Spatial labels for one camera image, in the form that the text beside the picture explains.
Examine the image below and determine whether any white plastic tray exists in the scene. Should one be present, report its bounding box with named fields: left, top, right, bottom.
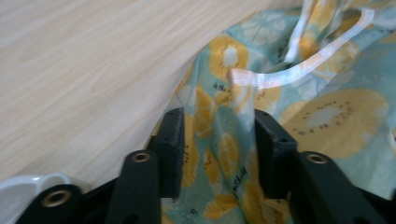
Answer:
left=0, top=173, right=92, bottom=224

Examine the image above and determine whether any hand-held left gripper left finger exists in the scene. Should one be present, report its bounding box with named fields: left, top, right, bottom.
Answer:
left=148, top=107, right=186, bottom=200

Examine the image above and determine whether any fruit print cloth bag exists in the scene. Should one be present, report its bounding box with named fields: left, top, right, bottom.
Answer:
left=144, top=0, right=396, bottom=224

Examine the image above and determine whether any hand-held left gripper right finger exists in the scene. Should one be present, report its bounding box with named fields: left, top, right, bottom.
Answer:
left=254, top=108, right=299, bottom=201

